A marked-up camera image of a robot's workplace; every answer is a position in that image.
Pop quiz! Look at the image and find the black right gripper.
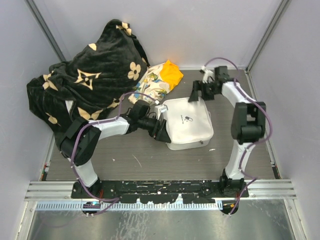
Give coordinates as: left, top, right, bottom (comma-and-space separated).
187, 80, 219, 103

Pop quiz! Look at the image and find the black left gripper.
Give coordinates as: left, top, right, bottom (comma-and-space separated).
138, 114, 172, 144

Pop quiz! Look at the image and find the grey medicine kit case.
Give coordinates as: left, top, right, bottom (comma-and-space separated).
162, 97, 214, 151

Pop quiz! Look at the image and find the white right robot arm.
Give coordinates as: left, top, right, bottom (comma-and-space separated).
188, 66, 266, 197

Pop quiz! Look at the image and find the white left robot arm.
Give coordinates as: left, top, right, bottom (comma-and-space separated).
57, 100, 171, 198

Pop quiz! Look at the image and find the yellow cloth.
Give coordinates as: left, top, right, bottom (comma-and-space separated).
160, 60, 184, 91

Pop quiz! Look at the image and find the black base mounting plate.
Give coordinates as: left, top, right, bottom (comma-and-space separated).
71, 179, 250, 205

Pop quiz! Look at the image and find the black floral fleece blanket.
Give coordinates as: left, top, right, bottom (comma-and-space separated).
26, 19, 150, 142

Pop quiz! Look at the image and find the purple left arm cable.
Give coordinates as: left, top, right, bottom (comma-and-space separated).
69, 91, 161, 216

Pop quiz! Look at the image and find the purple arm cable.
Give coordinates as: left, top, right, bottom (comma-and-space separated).
69, 91, 161, 216
203, 57, 274, 216

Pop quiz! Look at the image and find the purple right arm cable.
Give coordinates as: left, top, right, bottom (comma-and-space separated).
203, 57, 274, 216

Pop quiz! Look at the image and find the aluminium frame rail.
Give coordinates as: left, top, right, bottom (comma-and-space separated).
24, 181, 75, 201

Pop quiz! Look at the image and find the white slotted cable duct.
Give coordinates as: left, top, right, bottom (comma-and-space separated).
35, 200, 223, 212

